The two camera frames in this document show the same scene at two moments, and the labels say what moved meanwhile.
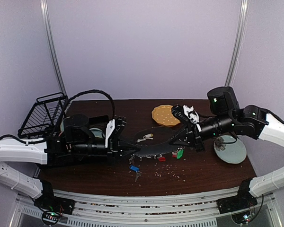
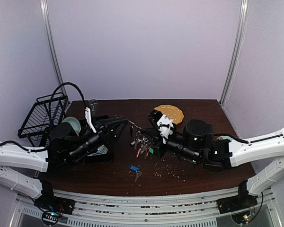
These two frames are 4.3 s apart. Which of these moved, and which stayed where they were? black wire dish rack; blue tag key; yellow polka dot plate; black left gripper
Moved: black left gripper
Stayed: black wire dish rack; blue tag key; yellow polka dot plate
